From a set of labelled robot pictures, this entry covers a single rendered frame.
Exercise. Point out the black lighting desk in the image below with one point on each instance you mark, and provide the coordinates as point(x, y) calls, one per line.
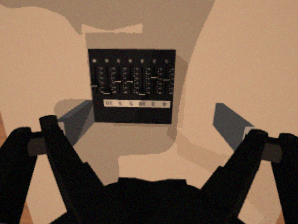
point(146, 98)

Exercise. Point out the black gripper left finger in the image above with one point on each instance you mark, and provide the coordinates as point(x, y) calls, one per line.
point(78, 184)

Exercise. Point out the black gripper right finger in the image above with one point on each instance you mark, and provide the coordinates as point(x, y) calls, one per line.
point(224, 193)

